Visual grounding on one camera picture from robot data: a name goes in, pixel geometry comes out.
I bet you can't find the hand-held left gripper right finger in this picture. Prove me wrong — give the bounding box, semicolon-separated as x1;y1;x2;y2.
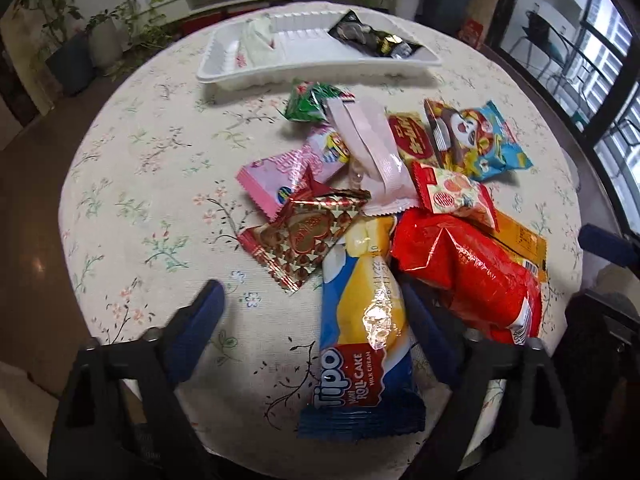
397;280;583;480

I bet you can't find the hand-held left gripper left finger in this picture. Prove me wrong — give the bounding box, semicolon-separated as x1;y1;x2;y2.
47;280;226;480

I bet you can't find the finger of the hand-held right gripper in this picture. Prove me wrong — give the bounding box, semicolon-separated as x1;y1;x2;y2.
579;224;635;267

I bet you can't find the blue yellow roll cake packet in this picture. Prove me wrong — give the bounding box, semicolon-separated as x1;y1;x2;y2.
297;215;427;442

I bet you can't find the large shiny red snack packet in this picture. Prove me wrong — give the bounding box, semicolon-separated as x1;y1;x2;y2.
390;207;543;346

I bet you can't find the orange snack packet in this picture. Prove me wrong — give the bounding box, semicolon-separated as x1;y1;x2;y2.
492;210;548;281

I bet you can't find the red gold heart chocolate packet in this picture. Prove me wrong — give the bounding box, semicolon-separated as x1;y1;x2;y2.
237;162;372;293

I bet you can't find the red white peach snack packet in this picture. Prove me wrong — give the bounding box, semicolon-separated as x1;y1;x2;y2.
411;160;500;231

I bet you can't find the light blue panda snack packet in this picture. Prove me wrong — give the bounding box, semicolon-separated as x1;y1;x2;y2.
424;99;533;182

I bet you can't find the bright pink snack packet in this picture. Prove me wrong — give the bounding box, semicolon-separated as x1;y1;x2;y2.
236;127;351;221

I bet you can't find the red round label snack packet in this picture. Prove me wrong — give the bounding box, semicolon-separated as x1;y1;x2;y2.
387;111;441;171

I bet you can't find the pale pink snack packet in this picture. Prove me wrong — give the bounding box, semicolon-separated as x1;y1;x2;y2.
326;97;421;216

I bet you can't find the green snack packet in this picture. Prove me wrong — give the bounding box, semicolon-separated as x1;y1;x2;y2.
285;79;357;123

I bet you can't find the white plastic tray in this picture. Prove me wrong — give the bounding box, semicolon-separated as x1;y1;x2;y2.
196;9;443;92

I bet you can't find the floral tablecloth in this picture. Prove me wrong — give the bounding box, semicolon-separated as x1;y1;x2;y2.
59;2;586;480

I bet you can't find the black chair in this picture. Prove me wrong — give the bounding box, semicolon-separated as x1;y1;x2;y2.
510;10;601;91

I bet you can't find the red paper bag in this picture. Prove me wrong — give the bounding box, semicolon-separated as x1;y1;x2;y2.
460;19;484;51

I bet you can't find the black framed window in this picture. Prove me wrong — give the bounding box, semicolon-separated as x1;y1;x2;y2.
487;0;640;241

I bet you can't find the leafy tree in dark planter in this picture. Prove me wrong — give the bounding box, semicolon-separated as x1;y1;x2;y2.
12;0;97;97

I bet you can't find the potted plant ribbed grey planter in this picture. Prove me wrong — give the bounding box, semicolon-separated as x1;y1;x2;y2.
85;0;173;78

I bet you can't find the black snack packet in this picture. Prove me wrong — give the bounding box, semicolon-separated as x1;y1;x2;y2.
328;10;420;60

